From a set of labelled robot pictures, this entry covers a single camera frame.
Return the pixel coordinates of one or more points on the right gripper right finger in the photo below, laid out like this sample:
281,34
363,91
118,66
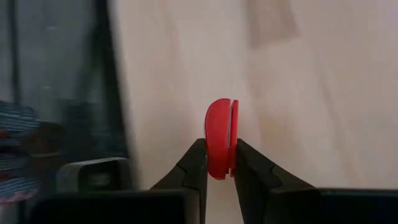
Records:
261,186

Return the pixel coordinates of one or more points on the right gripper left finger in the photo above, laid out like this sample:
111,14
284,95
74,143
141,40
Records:
196,174

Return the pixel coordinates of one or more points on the red staple remover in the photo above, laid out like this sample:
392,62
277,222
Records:
217,133

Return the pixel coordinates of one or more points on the person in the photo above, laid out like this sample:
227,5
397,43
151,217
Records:
15,124

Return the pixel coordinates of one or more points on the black table-level camera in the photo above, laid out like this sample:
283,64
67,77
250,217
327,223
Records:
93,174

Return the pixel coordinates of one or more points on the black aluminium table frame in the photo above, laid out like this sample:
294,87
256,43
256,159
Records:
112,93

